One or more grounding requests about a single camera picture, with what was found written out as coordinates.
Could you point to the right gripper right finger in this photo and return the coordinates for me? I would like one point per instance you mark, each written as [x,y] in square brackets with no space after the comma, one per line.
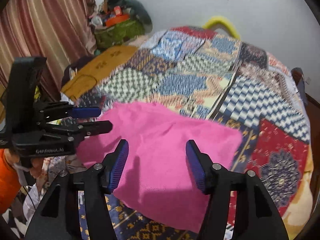
[256,215]

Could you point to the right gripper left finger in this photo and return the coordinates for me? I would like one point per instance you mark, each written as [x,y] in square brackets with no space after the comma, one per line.
[57,215]

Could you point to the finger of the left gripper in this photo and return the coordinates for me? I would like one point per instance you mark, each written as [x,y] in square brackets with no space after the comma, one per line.
[77,132]
[52,111]

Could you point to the pink knit cardigan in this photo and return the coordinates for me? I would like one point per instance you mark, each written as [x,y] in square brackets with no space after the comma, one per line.
[156,179]

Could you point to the person's left hand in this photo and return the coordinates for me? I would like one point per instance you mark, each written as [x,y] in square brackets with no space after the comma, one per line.
[34,165]

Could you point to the tan fleece blanket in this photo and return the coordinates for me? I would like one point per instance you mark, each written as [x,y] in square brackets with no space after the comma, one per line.
[300,209]

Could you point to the mustard yellow embroidered cushion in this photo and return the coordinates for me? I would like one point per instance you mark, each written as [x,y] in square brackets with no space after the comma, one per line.
[96,70]

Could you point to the striped pink curtain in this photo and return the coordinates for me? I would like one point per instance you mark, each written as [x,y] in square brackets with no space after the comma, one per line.
[55,29]

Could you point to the green patterned storage box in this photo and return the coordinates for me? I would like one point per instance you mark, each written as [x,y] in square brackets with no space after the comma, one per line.
[118,34]

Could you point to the orange round box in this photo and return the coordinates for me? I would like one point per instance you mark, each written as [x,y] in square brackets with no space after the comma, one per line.
[116,20]

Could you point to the grey plush toy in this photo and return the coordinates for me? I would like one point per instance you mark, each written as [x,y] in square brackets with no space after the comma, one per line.
[138,11]

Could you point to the patchwork patterned bedspread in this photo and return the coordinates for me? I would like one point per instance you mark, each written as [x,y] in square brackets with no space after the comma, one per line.
[206,75]

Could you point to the blue grey bag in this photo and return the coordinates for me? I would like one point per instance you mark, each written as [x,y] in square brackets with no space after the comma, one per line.
[298,77]

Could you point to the yellow curved bed headboard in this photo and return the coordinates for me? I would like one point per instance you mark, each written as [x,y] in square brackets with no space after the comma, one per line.
[220,22]

